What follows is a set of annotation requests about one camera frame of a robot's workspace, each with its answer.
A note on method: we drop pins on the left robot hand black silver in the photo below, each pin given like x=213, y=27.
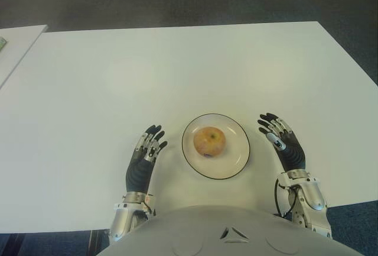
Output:
x=138, y=173

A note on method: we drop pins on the white plate with black rim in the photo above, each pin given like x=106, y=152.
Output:
x=233, y=161

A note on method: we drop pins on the right robot hand black silver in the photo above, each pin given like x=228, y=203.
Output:
x=292, y=154

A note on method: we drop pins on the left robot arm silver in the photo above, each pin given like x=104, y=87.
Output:
x=124, y=217

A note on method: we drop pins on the yellow red apple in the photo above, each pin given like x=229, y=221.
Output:
x=209, y=142

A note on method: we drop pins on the grey robot torso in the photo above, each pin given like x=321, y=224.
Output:
x=236, y=232

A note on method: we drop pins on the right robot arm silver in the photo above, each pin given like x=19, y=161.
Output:
x=313, y=197

